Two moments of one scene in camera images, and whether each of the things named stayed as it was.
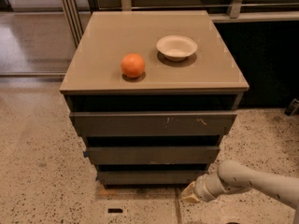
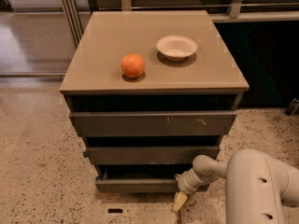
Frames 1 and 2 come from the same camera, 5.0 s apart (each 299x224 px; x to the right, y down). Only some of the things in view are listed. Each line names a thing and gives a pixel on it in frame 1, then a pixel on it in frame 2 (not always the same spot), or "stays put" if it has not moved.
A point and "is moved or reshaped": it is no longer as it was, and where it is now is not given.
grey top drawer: x=157 y=123 stays put
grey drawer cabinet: x=152 y=93 stays put
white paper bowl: x=177 y=48 stays put
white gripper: x=201 y=188 → x=188 y=185
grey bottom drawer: x=149 y=177 is moved or reshaped
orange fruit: x=132 y=64 stays put
